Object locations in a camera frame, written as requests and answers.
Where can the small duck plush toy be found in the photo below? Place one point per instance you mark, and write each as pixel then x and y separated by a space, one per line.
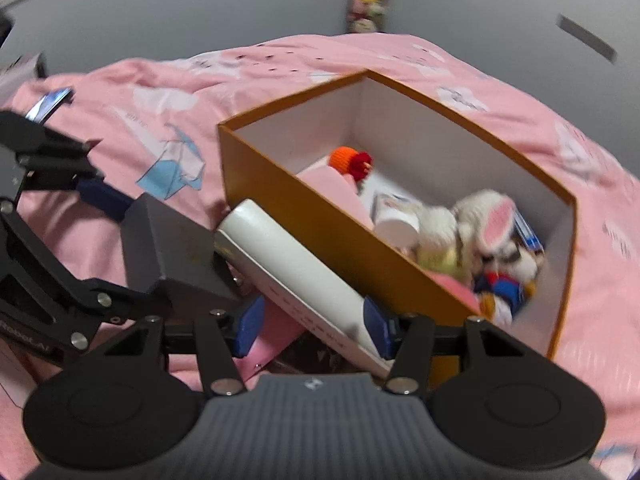
pixel 500 290

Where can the white crochet bunny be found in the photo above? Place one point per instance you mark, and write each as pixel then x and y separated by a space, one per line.
pixel 480 215

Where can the long white tube box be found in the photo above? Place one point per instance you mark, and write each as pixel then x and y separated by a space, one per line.
pixel 290 265

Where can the orange crochet toy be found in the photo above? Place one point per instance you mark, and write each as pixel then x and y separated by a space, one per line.
pixel 342 157

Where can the orange cardboard box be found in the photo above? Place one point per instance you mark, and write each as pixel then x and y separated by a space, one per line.
pixel 310 210

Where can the shiny flat object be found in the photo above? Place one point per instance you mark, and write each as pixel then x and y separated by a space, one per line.
pixel 50 105

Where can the grey blurred box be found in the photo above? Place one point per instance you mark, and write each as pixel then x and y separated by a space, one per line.
pixel 22 70

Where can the grey wall socket strip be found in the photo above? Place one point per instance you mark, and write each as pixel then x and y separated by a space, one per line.
pixel 585 37

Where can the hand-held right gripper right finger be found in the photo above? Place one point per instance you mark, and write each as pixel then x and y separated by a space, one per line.
pixel 380 327

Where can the small white printed carton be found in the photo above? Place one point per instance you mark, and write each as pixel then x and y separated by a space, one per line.
pixel 395 227

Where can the pink printed blanket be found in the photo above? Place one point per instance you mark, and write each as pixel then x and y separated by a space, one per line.
pixel 100 90

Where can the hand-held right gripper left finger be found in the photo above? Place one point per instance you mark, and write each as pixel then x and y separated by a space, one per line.
pixel 247 325

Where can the dark grey gift box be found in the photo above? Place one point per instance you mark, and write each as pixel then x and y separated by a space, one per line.
pixel 170 245

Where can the blue printed small carton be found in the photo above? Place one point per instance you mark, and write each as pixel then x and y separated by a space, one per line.
pixel 530 237

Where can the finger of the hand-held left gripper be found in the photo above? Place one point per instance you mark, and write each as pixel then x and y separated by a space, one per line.
pixel 105 197
pixel 125 302

